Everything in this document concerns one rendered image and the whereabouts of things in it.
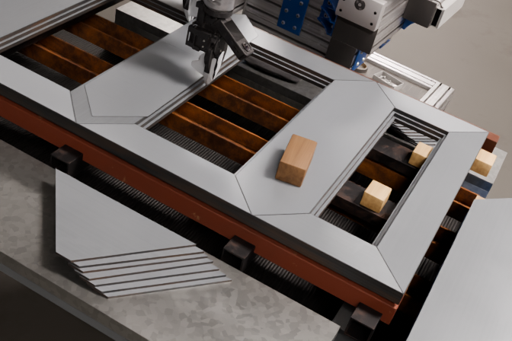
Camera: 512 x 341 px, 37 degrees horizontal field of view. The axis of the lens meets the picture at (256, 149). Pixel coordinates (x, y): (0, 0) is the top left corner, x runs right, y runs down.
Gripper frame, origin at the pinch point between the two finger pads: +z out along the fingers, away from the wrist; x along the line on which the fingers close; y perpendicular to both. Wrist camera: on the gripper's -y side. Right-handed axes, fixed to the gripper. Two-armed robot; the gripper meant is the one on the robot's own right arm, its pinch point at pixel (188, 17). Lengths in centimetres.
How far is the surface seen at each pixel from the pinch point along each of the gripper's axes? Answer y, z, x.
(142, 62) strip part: 5.0, 0.6, -29.5
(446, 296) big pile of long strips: 96, 0, -57
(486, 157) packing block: 90, 4, 5
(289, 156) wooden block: 54, -5, -45
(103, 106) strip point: 10, 1, -53
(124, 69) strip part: 4.1, 0.6, -36.1
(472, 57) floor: 57, 86, 248
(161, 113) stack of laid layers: 19.9, 2.3, -42.9
